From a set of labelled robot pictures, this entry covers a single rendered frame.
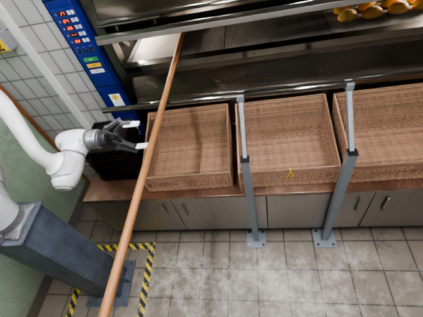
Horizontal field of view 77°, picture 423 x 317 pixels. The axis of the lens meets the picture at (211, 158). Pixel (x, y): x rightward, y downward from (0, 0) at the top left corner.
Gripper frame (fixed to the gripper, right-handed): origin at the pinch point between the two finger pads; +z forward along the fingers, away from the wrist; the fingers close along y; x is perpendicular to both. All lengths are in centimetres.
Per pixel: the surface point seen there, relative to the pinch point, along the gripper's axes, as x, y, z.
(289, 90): -23, 2, 65
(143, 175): 22.9, -1.2, 6.3
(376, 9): -76, -3, 115
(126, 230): 45.0, -1.2, 5.8
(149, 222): -5, 95, -35
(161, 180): -10, 49, -10
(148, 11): -58, -28, 0
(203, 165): -29, 60, 12
